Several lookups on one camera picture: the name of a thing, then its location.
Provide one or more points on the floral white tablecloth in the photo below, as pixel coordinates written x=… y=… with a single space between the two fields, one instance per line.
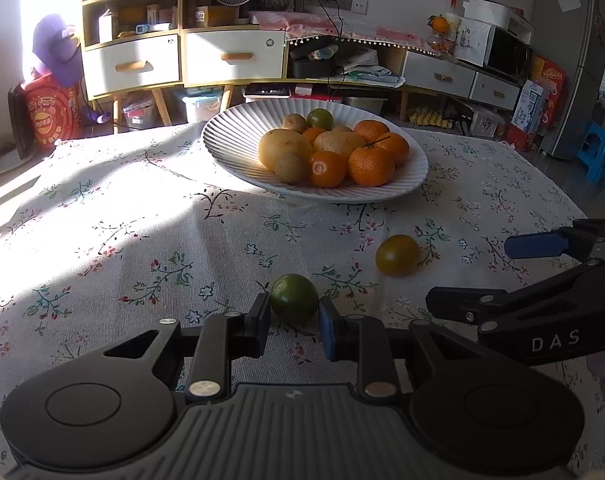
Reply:
x=132 y=220

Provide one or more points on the small white sideboard drawer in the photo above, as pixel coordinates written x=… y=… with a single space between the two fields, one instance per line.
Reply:
x=482 y=87
x=417 y=72

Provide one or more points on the dark green-brown tomato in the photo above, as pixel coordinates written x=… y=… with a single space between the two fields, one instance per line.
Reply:
x=397 y=255

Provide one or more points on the pink lace cloth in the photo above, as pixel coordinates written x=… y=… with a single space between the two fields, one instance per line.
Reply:
x=302 y=22

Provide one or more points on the wall power outlets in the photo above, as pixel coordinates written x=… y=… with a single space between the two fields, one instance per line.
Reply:
x=347 y=4

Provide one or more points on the blue plastic stool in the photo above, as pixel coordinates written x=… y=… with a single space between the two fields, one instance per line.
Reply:
x=595 y=145

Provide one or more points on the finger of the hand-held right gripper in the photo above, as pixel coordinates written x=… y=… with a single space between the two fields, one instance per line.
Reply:
x=482 y=305
x=532 y=245

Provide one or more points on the red printed bag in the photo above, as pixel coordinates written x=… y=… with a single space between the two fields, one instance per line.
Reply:
x=50 y=115

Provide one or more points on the grey refrigerator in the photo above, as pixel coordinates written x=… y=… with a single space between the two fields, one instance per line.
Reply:
x=567 y=60

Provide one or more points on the orange mandarin with stem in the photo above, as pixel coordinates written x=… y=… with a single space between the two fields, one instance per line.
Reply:
x=372 y=167

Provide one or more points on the yellow round pear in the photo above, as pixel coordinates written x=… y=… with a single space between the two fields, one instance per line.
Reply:
x=337 y=144
x=284 y=147

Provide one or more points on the white storage bin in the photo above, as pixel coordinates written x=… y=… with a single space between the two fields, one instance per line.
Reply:
x=370 y=105

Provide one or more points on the brown kiwi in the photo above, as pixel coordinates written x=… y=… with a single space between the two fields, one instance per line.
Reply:
x=341 y=129
x=291 y=166
x=295 y=121

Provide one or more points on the black microwave oven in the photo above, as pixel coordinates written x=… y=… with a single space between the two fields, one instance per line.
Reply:
x=507 y=52

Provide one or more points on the blue and white carton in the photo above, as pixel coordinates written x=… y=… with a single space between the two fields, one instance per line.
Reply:
x=530 y=105

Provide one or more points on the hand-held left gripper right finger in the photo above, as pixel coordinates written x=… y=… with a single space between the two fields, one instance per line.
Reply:
x=327 y=330

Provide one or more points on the orange tomato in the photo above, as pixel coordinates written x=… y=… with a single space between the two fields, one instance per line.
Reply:
x=397 y=149
x=312 y=135
x=327 y=168

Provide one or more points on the green tomato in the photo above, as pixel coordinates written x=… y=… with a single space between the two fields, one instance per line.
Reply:
x=320 y=118
x=294 y=298

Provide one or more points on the glass jar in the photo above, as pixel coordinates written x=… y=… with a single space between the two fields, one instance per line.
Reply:
x=440 y=42

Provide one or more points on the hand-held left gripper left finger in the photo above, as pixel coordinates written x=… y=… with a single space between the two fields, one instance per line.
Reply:
x=257 y=327

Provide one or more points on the black box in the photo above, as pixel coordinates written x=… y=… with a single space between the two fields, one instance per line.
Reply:
x=307 y=69

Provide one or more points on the purple plush object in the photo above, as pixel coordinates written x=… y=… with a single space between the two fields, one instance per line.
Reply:
x=52 y=45

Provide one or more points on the clear storage box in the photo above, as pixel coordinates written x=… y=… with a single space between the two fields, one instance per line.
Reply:
x=141 y=115
x=202 y=107

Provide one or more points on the white flat box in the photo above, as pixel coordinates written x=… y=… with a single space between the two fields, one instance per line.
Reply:
x=492 y=10

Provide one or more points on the wooden shelf cabinet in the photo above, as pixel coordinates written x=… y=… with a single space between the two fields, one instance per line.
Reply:
x=161 y=105

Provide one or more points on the red cardboard box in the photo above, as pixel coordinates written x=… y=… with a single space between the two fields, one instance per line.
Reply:
x=550 y=75

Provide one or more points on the white ribbed plate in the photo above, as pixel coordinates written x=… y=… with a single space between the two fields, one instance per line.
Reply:
x=232 y=135

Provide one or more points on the orange mandarin ornament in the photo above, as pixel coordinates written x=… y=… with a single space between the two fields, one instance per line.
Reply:
x=440 y=25

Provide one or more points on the yellow egg tray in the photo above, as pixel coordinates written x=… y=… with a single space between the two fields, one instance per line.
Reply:
x=430 y=117

